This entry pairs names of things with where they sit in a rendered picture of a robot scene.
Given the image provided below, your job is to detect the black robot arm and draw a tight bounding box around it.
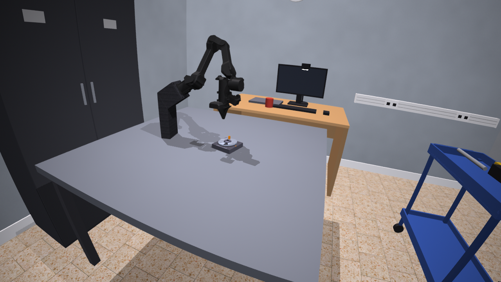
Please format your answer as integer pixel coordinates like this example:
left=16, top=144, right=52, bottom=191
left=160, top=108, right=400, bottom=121
left=176, top=35, right=244, bottom=106

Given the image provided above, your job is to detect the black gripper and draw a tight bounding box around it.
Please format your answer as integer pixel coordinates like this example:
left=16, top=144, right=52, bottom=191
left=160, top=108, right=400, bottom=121
left=209, top=90, right=232, bottom=119

